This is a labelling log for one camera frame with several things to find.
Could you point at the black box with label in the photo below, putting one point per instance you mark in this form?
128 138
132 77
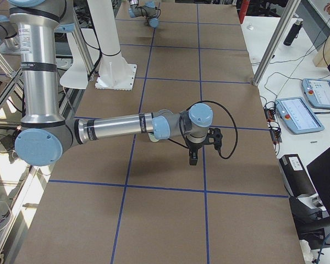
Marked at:
295 177

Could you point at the black water bottle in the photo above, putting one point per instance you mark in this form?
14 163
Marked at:
293 32

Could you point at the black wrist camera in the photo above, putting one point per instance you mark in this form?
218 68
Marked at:
215 138

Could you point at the aluminium frame post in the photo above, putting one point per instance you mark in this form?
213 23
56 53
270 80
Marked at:
275 40

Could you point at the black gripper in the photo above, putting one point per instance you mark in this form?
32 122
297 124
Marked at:
194 145

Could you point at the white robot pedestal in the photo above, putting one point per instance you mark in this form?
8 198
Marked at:
114 71

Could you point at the green plastic cup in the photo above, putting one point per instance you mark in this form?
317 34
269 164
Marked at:
152 137

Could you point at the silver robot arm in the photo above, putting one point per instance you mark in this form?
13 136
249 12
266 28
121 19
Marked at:
46 134
149 11

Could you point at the white chair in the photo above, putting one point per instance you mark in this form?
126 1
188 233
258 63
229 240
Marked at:
76 76

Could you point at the far blue teach pendant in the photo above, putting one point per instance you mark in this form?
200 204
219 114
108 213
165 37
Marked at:
317 92

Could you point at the near blue teach pendant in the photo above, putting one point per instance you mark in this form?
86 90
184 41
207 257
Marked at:
298 116

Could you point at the blue teach pendant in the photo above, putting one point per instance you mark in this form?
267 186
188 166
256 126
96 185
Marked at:
298 116
317 92

